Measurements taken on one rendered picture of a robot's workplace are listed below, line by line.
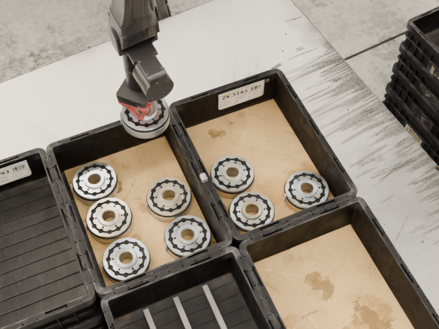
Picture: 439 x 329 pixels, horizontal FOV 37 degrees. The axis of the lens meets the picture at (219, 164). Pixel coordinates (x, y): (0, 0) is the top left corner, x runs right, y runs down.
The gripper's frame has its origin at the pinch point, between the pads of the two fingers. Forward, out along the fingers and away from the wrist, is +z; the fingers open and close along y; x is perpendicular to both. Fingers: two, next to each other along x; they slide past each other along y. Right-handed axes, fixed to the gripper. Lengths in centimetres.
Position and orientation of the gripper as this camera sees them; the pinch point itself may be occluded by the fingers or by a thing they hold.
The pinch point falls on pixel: (144, 108)
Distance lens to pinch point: 142.4
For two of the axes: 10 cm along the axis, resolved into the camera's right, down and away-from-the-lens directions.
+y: 3.8, -7.9, 4.9
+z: -0.1, 5.2, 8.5
